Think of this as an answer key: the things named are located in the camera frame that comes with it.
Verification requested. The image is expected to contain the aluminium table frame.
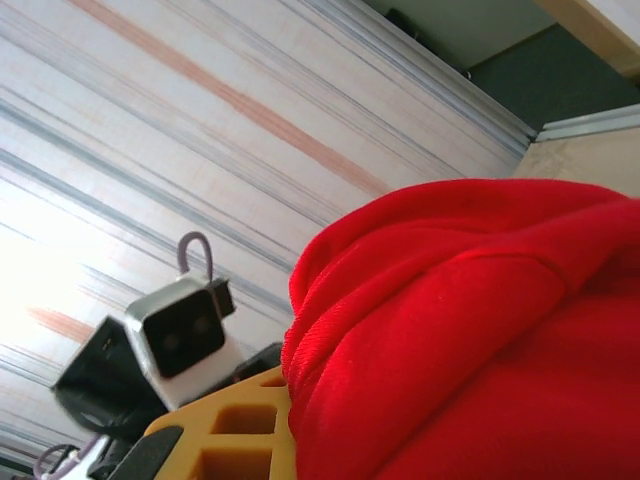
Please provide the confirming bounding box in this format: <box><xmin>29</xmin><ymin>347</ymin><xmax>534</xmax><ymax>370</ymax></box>
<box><xmin>534</xmin><ymin>105</ymin><xmax>640</xmax><ymax>144</ymax></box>

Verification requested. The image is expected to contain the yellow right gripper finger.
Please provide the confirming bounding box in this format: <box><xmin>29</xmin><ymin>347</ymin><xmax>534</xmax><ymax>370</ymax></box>
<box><xmin>114</xmin><ymin>364</ymin><xmax>301</xmax><ymax>480</ymax></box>

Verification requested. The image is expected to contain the aluminium enclosure post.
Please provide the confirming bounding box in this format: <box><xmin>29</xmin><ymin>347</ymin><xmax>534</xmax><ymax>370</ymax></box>
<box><xmin>294</xmin><ymin>0</ymin><xmax>539</xmax><ymax>154</ymax></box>

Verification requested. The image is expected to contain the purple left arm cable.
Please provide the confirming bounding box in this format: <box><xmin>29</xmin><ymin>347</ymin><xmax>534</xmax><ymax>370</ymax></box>
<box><xmin>34</xmin><ymin>232</ymin><xmax>216</xmax><ymax>480</ymax></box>

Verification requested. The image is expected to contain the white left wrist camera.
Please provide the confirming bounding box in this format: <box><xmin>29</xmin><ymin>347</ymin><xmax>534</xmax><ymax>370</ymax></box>
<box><xmin>124</xmin><ymin>273</ymin><xmax>244</xmax><ymax>410</ymax></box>

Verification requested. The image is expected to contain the wooden door frame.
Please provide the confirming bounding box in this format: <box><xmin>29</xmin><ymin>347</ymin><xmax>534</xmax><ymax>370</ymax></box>
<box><xmin>532</xmin><ymin>0</ymin><xmax>640</xmax><ymax>80</ymax></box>

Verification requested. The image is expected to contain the red t-shirt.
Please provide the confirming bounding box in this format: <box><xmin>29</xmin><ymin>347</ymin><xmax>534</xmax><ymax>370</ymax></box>
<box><xmin>279</xmin><ymin>177</ymin><xmax>640</xmax><ymax>480</ymax></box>

